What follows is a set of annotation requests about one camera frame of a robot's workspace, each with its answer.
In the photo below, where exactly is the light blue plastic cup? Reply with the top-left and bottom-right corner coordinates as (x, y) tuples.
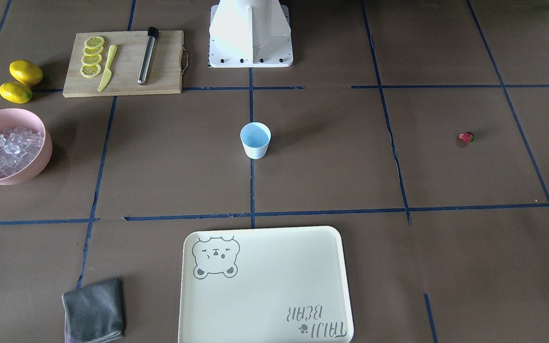
(240, 122), (272, 159)

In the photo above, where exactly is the pile of clear ice cubes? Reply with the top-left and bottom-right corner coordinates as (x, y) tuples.
(0, 127), (45, 178)

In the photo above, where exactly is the cream bear serving tray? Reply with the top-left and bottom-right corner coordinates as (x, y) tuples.
(177, 226), (354, 343)

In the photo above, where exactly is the bamboo cutting board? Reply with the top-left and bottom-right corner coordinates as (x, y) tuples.
(62, 30), (184, 98)

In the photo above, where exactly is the steel muddler black tip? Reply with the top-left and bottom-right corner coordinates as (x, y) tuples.
(137, 27), (159, 85)

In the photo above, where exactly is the yellow plastic knife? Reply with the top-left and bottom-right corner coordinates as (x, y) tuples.
(97, 45), (118, 92)

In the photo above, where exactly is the red strawberry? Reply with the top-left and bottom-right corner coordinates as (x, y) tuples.
(458, 131), (474, 144)

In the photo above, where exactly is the lemon slice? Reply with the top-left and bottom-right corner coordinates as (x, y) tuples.
(81, 54), (102, 66)
(83, 36), (105, 50)
(82, 46), (104, 56)
(79, 64), (101, 78)

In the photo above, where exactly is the grey folded cloth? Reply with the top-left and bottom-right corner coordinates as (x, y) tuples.
(61, 278), (126, 343)

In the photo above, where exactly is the pink bowl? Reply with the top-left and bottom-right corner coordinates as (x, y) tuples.
(0, 108), (52, 185)

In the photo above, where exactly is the whole yellow lemon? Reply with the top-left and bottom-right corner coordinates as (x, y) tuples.
(0, 82), (33, 104)
(9, 60), (43, 87)

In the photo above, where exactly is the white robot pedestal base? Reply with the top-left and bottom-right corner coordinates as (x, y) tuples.
(208, 0), (294, 68)

